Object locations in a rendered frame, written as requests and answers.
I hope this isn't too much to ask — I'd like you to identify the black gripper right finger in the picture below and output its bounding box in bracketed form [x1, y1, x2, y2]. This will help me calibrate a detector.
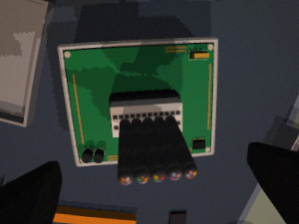
[247, 142, 299, 224]

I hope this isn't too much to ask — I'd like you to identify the green circuit board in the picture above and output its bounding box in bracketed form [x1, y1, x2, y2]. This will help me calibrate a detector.
[64, 44, 213, 163]

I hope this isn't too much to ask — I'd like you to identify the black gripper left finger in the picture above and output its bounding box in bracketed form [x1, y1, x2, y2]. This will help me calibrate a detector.
[0, 161, 62, 224]

